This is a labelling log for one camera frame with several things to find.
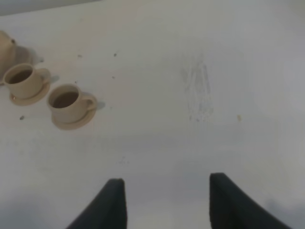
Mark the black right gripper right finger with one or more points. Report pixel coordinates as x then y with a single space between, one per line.
231 208

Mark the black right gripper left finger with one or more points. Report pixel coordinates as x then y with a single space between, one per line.
108 210

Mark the beige ceramic teapot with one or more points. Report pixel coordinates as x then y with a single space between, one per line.
7 53

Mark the beige saucer near teapot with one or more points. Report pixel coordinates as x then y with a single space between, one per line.
25 102

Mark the beige teacup near teapot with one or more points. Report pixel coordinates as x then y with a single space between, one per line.
25 81

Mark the beige saucer far right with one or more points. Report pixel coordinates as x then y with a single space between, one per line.
75 125

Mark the beige teacup far right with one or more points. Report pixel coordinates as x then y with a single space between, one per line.
68 104

